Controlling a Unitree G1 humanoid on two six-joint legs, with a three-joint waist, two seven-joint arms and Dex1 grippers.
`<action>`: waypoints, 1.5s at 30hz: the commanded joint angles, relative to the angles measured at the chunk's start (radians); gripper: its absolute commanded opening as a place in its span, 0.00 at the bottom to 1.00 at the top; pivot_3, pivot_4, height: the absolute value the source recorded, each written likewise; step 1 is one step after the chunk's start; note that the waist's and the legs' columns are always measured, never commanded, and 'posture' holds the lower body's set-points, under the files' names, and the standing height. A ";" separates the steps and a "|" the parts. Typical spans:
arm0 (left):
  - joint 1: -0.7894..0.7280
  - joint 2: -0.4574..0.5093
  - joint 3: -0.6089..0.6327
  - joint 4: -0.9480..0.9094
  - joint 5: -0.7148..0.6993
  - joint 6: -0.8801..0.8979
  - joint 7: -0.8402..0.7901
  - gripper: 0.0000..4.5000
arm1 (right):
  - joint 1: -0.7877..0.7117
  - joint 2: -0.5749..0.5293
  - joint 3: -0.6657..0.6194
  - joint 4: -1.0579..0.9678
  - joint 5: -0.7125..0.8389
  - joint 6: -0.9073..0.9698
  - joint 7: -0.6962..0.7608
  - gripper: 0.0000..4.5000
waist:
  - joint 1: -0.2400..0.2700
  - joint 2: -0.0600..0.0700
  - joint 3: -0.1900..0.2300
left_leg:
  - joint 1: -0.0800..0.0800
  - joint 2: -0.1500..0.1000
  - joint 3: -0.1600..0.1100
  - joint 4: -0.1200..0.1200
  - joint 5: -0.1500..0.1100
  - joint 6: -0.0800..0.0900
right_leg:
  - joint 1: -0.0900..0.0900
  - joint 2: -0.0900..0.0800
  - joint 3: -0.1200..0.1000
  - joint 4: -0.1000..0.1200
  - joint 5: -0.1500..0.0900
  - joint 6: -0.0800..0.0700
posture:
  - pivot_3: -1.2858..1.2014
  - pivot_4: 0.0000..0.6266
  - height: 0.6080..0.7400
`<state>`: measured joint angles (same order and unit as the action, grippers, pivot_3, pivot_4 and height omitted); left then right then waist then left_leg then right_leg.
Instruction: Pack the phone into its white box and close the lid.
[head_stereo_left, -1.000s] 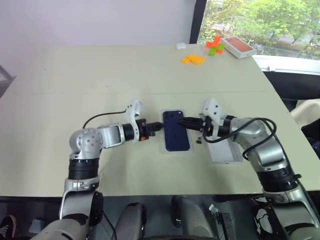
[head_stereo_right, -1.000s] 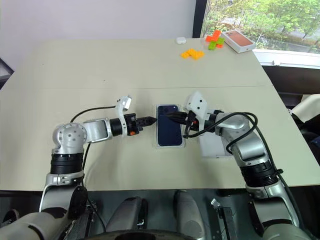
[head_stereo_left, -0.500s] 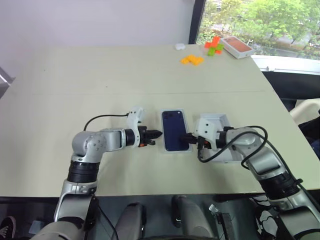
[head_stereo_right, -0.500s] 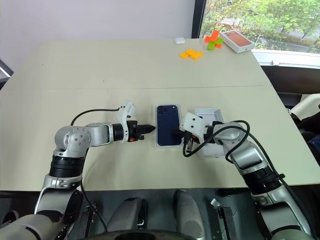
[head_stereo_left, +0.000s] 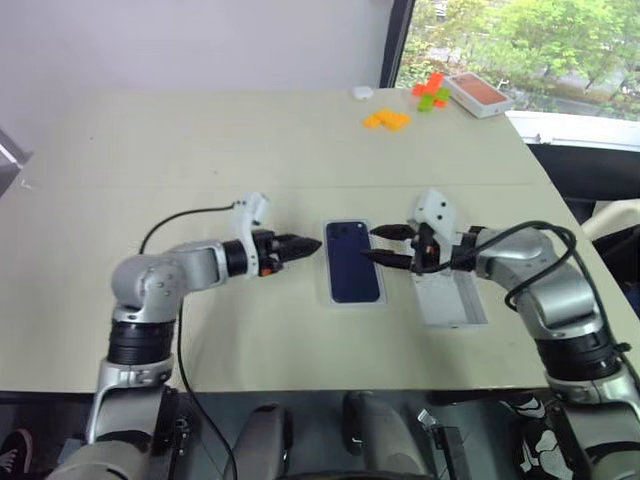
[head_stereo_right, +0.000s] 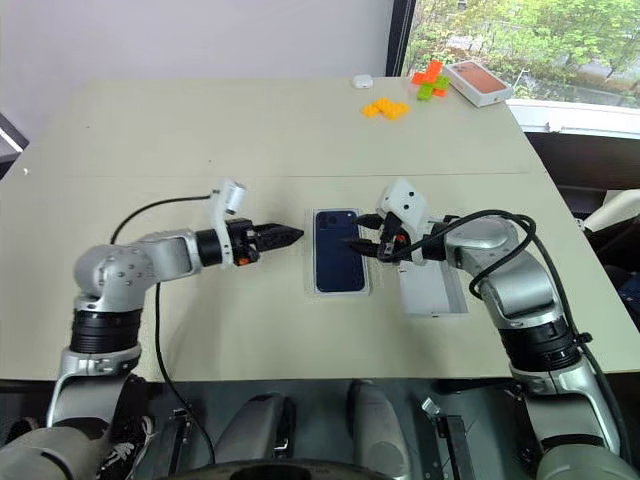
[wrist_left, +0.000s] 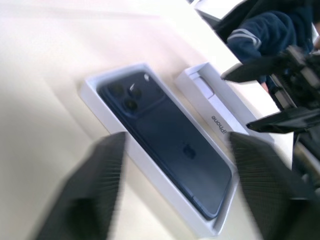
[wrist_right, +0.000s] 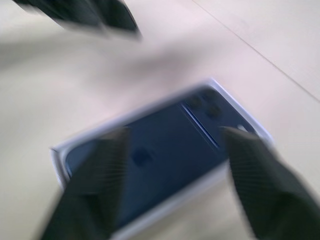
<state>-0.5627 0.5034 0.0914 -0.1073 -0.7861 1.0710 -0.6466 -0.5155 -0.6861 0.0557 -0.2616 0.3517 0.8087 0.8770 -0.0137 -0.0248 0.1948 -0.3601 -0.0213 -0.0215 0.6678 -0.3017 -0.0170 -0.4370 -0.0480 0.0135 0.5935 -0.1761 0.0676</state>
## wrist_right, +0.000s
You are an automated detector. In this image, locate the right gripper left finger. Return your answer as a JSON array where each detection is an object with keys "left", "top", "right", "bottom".
[{"left": 32, "top": 125, "right": 131, "bottom": 240}]

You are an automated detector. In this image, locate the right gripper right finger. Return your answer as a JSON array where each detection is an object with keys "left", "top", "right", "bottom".
[{"left": 219, "top": 126, "right": 320, "bottom": 240}]

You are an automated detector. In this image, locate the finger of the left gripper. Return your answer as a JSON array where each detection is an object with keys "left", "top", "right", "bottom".
[
  {"left": 14, "top": 0, "right": 108, "bottom": 31},
  {"left": 99, "top": 0, "right": 143, "bottom": 41}
]

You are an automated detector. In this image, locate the dark blue smartphone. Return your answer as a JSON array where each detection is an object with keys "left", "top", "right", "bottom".
[{"left": 65, "top": 85, "right": 261, "bottom": 231}]

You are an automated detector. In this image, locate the white phone box base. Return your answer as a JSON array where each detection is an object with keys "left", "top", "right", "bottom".
[{"left": 50, "top": 78, "right": 275, "bottom": 240}]

